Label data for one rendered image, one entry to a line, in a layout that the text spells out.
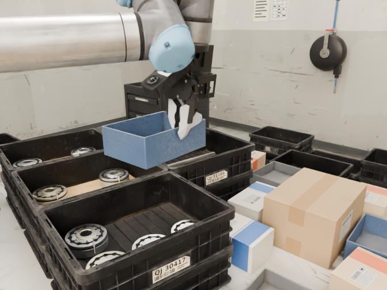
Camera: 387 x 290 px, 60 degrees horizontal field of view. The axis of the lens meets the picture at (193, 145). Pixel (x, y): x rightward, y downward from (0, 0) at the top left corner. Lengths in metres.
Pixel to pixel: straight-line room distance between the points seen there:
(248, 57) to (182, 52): 3.98
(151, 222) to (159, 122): 0.29
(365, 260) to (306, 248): 0.16
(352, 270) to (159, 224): 0.51
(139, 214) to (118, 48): 0.61
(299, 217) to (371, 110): 3.01
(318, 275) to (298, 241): 0.11
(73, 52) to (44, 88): 3.93
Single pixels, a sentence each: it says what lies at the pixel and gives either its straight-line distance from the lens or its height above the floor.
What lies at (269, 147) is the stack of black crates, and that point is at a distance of 2.51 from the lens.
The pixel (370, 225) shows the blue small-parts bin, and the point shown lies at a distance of 1.29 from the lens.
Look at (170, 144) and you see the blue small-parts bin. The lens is 0.75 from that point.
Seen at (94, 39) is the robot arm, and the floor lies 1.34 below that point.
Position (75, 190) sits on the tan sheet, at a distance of 1.22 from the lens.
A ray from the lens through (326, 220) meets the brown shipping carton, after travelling 1.01.
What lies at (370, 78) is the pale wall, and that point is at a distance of 3.94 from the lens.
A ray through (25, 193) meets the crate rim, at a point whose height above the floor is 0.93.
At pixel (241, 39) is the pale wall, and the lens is 4.57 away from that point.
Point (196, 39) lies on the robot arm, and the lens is 0.69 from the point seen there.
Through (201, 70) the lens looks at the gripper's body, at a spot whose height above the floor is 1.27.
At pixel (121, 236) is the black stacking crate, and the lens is 0.94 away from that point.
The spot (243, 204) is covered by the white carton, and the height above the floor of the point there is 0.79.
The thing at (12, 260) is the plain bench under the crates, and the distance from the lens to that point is 1.18.
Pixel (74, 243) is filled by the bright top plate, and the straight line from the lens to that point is 0.90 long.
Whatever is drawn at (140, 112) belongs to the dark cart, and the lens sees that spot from 2.88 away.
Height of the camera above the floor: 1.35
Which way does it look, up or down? 19 degrees down
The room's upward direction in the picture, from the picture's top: straight up
